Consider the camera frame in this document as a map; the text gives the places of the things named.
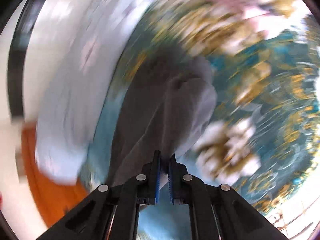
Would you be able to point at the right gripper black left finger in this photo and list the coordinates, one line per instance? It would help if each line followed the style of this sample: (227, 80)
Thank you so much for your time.
(141, 189)

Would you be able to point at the dark grey fleece pants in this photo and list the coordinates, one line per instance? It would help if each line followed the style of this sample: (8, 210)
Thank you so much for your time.
(168, 104)

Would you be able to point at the light grey daisy bedsheet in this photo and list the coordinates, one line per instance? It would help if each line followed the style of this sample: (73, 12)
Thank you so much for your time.
(72, 104)

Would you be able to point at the orange wooden bed frame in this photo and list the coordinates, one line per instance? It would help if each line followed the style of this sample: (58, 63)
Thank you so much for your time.
(52, 201)

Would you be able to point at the teal floral blanket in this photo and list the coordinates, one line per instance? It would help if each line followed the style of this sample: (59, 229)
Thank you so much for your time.
(266, 66)

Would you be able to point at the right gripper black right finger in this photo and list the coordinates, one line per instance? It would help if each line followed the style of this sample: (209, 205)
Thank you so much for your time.
(190, 190)

